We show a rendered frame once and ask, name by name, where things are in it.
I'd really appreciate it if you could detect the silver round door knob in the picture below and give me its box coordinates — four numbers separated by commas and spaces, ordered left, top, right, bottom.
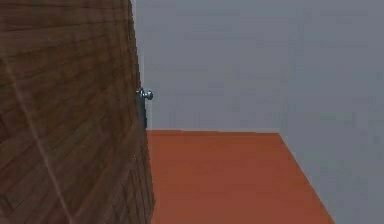
136, 87, 155, 102

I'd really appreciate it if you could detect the brown wooden room door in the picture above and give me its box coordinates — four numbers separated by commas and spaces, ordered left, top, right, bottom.
0, 0, 156, 224

